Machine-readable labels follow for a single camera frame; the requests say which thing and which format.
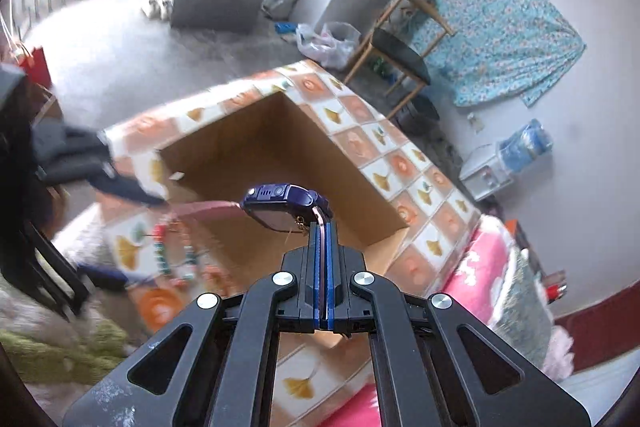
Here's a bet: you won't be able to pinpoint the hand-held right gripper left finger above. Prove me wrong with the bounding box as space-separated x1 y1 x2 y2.
62 219 326 427

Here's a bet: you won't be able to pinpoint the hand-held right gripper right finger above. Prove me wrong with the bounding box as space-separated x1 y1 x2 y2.
325 219 593 427

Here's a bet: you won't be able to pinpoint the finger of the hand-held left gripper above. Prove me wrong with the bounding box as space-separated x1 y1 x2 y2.
32 122 168 208
20 217 133 323

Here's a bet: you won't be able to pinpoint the purple smartwatch pink strap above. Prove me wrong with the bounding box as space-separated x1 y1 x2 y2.
167 183 335 323

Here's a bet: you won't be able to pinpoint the multicolour bead bracelet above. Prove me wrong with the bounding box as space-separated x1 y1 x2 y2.
150 214 201 283

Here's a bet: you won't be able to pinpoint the brown cardboard box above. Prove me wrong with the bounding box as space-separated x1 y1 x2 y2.
156 89 412 350

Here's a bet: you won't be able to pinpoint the red paper bag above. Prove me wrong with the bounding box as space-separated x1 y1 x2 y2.
17 47 51 85

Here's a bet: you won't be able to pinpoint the ginkgo print tablecloth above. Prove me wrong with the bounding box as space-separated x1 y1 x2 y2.
100 59 483 427

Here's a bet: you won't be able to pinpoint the white slippers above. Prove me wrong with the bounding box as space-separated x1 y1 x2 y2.
141 0 174 21

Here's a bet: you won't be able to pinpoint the white water dispenser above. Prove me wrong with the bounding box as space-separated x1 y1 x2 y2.
459 144 516 202

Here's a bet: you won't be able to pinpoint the black trash bin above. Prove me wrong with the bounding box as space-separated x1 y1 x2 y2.
397 96 441 132

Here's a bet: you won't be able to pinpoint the dark grey cabinet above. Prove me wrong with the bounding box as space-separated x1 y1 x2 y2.
170 0 271 34

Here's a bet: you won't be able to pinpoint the blue water bottle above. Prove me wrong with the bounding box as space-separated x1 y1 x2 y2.
497 118 555 172

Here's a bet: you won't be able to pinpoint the wooden chair black seat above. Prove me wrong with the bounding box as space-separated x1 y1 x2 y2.
342 0 456 120

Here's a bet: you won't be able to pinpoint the clear plastic bag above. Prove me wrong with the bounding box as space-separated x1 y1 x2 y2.
296 22 362 70

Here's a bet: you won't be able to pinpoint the patterned tote bag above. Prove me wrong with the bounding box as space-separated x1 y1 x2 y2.
399 0 437 30

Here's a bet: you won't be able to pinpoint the teal floral wall cloth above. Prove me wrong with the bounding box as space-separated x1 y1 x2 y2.
405 0 587 108

